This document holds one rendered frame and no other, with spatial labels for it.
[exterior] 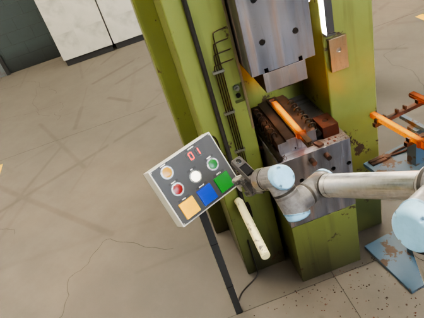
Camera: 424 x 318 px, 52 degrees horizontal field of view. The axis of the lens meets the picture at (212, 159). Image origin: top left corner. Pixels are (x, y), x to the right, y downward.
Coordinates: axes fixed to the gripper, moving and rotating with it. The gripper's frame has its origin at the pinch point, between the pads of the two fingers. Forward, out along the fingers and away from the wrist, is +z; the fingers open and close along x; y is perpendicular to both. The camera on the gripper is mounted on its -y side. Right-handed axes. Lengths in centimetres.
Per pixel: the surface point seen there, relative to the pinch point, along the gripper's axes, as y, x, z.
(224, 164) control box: -5.2, 4.9, 11.0
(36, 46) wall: -249, 95, 587
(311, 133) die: 7, 51, 7
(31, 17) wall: -285, 108, 560
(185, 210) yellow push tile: 0.5, -22.3, 10.2
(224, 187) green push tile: 2.7, -1.2, 10.2
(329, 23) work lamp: -34, 74, -16
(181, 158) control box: -18.7, -11.1, 10.9
